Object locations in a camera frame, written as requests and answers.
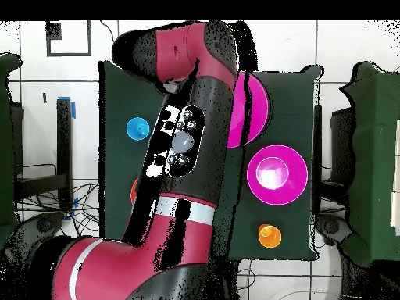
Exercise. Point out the pink plastic bowl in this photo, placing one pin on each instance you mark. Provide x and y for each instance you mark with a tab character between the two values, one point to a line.
259	109
290	187

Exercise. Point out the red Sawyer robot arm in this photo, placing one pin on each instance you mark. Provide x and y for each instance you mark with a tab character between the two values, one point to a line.
200	175

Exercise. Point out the red-orange plastic bowl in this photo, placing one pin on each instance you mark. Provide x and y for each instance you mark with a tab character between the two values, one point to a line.
133	192

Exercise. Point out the light blue plastic cup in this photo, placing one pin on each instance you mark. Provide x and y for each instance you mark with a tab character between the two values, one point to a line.
137	128

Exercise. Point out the orange plastic cup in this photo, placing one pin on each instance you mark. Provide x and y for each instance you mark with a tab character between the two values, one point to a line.
269	236

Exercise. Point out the dark green table cloth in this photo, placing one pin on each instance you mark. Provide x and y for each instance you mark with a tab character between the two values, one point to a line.
290	118

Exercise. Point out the black metal stand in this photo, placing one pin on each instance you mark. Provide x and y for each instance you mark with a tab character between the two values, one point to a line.
317	156
64	140

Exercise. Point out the black tape square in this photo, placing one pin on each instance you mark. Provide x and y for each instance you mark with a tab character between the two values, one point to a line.
68	54

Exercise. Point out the green-covered side table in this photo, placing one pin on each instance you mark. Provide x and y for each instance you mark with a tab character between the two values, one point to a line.
6	140
375	156

